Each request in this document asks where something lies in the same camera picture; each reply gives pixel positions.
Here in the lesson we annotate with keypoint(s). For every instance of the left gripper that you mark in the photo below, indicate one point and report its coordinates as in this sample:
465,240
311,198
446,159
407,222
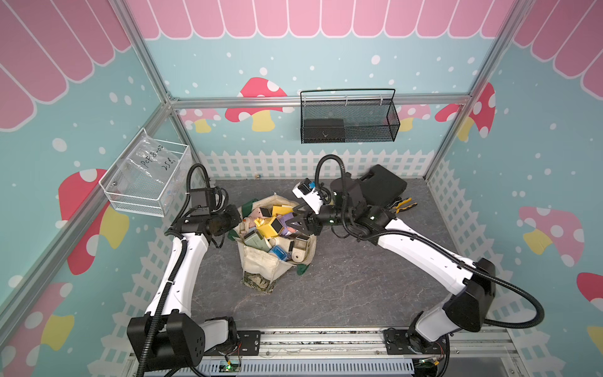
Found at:
235,219

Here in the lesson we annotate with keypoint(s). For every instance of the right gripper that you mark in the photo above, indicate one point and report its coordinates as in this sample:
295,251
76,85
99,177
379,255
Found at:
305,220

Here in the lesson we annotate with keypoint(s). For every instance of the beige canvas tote bag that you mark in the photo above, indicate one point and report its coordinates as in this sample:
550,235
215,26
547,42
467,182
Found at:
261,269

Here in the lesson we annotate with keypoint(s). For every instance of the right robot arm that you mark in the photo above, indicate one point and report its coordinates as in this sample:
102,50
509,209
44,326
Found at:
364,208

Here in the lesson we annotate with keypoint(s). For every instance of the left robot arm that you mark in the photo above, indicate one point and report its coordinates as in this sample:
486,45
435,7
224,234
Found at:
165,337

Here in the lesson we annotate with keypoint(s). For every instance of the purple pencil sharpener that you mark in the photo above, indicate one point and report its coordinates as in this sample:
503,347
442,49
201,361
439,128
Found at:
287,224

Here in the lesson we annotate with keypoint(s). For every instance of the cream pencil sharpener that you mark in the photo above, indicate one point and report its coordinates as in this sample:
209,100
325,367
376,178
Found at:
299,248

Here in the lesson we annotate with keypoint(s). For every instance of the yellow flat pencil sharpener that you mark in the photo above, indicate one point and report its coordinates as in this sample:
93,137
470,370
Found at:
280,210

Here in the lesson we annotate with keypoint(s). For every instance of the blue pencil sharpener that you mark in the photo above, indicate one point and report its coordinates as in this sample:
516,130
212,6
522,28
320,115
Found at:
280,253

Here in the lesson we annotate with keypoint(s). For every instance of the green pencil sharpener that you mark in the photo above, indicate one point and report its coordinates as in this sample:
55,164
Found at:
257,241

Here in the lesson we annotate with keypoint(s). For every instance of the pink pencil sharpener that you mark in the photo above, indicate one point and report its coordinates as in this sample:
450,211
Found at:
261,213

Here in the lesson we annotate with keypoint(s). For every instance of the black plastic tool case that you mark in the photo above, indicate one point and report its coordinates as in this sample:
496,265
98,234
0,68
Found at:
380,187

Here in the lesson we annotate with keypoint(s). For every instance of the black box in basket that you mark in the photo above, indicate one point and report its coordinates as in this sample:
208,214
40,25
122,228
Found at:
316,131

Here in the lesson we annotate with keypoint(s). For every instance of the clear plastic bag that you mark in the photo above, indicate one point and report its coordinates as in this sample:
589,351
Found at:
146,170

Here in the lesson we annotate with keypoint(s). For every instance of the white wire basket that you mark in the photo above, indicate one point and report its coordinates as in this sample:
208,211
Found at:
152,207

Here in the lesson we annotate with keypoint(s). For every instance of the yellow handled pliers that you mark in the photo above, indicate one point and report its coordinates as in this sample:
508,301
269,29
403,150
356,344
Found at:
404,205

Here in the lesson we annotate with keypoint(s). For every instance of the black wire mesh basket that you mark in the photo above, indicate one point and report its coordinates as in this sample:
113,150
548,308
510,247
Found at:
369,115

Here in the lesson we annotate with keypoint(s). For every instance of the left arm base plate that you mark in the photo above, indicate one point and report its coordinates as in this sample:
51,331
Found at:
247,344

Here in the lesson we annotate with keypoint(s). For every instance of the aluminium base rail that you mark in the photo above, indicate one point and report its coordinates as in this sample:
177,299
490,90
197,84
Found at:
361,351

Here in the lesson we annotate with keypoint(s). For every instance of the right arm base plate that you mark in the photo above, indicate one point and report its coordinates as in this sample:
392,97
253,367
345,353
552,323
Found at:
398,342

